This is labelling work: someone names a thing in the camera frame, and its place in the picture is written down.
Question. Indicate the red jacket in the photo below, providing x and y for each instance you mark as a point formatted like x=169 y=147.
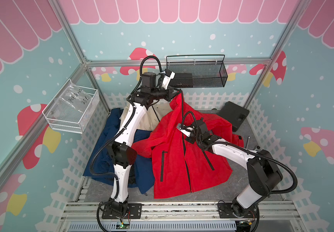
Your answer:
x=178 y=166

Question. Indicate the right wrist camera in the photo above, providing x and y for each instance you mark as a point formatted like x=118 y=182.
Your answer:
x=186 y=132

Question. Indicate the black plastic tool case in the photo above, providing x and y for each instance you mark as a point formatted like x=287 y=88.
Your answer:
x=234 y=114

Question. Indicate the blue jacket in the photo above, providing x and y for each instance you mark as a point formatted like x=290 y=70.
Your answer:
x=141 y=173

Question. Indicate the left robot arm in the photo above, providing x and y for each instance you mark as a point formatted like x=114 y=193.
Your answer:
x=150 y=89

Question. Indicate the black wire mesh basket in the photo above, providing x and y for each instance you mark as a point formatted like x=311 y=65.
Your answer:
x=205 y=74

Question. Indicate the aluminium frame post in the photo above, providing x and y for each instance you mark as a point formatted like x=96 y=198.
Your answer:
x=84 y=62

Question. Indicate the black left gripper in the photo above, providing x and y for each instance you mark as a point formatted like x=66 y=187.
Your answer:
x=169 y=95

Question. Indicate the beige jacket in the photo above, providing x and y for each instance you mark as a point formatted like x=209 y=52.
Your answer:
x=153 y=116

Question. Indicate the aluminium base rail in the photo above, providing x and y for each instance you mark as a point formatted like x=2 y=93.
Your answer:
x=269 y=216

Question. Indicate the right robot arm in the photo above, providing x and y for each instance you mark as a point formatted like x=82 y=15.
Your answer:
x=264 y=172

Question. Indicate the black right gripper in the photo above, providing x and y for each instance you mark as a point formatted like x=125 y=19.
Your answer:
x=189 y=139

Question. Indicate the black box in basket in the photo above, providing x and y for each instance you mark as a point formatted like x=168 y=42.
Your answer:
x=182 y=80

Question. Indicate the horizontal aluminium frame bar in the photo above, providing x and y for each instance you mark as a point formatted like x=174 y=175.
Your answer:
x=132 y=63

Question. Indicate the clear plastic bag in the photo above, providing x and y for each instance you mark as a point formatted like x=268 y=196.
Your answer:
x=74 y=101

